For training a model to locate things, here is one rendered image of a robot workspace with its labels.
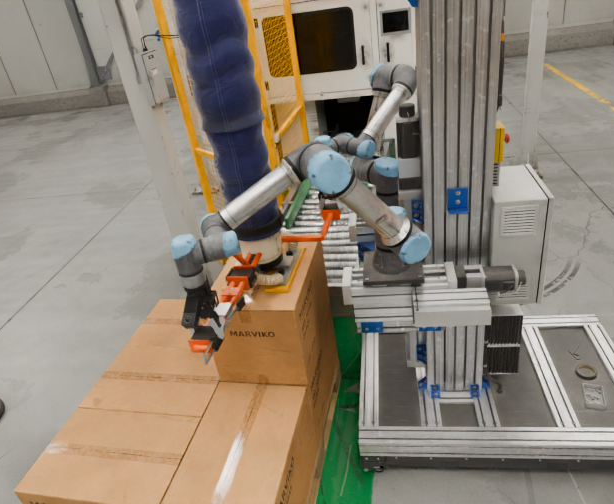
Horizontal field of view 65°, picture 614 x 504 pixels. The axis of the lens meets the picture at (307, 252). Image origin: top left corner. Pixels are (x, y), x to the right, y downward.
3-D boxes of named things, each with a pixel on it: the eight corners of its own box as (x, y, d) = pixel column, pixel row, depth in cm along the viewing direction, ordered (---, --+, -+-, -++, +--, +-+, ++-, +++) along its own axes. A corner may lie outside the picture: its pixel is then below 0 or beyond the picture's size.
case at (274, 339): (258, 300, 264) (242, 236, 245) (330, 300, 255) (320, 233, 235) (220, 381, 214) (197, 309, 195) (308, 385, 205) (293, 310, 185)
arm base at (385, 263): (411, 252, 191) (410, 230, 186) (413, 273, 178) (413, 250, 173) (372, 254, 194) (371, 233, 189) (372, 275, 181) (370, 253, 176)
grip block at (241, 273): (234, 277, 192) (231, 265, 189) (258, 277, 190) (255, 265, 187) (227, 290, 185) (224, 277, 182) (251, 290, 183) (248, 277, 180)
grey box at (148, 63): (163, 98, 312) (149, 48, 297) (170, 97, 311) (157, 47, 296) (148, 106, 296) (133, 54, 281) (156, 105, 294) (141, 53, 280)
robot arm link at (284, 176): (310, 126, 157) (190, 217, 158) (322, 134, 148) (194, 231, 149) (328, 154, 163) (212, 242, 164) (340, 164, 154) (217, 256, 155)
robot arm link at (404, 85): (433, 79, 212) (371, 166, 204) (413, 77, 220) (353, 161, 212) (423, 58, 204) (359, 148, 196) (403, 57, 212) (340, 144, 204)
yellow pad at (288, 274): (285, 250, 226) (283, 240, 224) (306, 249, 224) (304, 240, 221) (264, 293, 198) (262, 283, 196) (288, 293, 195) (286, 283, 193)
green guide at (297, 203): (318, 150, 465) (317, 141, 461) (329, 149, 463) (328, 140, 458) (274, 230, 332) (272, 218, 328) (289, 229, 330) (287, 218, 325)
